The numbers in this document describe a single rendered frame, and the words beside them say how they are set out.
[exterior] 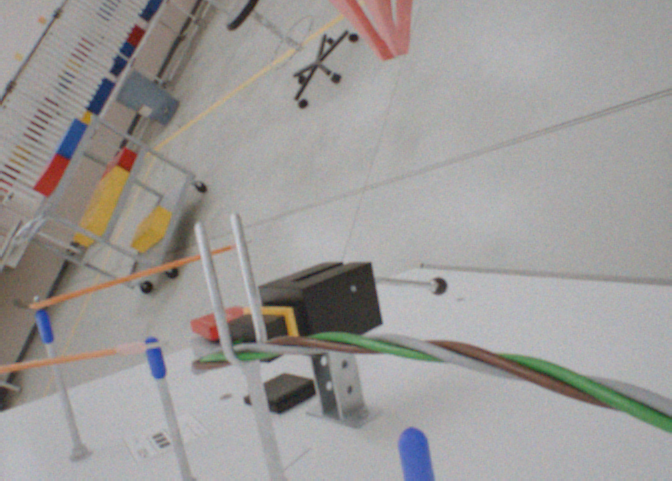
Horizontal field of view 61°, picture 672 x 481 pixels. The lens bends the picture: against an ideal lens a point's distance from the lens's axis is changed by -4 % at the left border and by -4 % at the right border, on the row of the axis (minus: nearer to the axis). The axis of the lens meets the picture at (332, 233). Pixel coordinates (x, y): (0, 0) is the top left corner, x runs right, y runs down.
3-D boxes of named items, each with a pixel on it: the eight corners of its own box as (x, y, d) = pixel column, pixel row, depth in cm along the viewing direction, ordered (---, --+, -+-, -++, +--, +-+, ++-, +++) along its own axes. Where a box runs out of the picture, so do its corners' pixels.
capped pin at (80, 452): (98, 450, 37) (54, 292, 36) (80, 462, 36) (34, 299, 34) (81, 449, 38) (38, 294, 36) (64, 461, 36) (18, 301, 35)
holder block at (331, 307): (384, 324, 36) (372, 261, 35) (317, 358, 32) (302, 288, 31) (336, 320, 39) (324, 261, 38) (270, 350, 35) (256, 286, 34)
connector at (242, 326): (325, 331, 33) (318, 298, 33) (265, 365, 30) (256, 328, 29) (288, 329, 35) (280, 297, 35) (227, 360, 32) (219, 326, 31)
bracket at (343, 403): (384, 411, 35) (369, 334, 34) (357, 429, 33) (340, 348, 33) (332, 399, 38) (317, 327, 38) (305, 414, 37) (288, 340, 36)
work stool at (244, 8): (303, 120, 364) (211, 55, 330) (301, 76, 406) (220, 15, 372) (365, 57, 337) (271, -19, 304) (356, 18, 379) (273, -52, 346)
